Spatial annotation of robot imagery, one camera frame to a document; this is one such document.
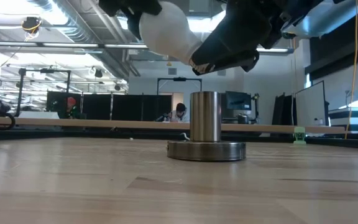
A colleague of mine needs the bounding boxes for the black leaning panels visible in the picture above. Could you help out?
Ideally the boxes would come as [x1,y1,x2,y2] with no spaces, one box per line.
[271,92,295,126]

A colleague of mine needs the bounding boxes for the long wooden board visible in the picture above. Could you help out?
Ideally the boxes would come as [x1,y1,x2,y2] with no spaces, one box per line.
[0,115,346,134]

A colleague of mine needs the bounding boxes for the person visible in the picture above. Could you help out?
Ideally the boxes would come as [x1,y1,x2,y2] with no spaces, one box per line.
[64,96,81,119]
[162,102,190,123]

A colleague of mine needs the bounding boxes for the ceiling cable reel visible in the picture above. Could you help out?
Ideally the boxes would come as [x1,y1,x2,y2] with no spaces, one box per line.
[21,17,43,41]

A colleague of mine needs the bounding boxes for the long ceiling light strip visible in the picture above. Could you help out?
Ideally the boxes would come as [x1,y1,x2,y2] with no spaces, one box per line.
[0,40,293,54]

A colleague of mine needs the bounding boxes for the white box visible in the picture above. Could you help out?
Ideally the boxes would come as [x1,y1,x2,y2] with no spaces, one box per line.
[17,111,60,120]

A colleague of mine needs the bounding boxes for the green plastic clamp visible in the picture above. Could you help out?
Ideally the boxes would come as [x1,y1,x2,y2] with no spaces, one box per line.
[293,126,307,145]

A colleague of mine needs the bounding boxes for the brushed metal lamp base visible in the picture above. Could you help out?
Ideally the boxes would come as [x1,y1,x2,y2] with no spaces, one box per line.
[167,91,247,162]

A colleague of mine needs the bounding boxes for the black partition panels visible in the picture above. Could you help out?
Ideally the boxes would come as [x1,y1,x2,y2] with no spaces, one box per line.
[46,91,173,121]

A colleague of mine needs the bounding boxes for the yellow hanging cable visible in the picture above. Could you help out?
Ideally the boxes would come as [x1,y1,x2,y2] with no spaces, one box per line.
[344,0,358,139]

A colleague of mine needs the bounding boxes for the black gantry frame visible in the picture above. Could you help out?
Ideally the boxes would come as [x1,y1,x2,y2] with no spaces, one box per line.
[157,77,203,121]
[16,67,72,118]

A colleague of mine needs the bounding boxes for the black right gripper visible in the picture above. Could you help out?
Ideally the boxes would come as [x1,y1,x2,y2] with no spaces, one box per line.
[191,0,324,76]

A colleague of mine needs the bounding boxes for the black computer monitor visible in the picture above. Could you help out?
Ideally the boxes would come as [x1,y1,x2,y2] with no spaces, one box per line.
[224,91,252,111]

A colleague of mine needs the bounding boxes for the white frosted lightbulb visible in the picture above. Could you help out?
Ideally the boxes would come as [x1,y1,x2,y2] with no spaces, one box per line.
[139,1,216,75]

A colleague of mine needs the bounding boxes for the white board on stand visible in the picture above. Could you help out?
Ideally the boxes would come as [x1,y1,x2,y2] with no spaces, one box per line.
[295,80,329,127]

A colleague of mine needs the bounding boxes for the silver ceiling duct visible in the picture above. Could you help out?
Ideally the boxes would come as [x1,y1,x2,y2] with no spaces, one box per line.
[35,0,141,78]

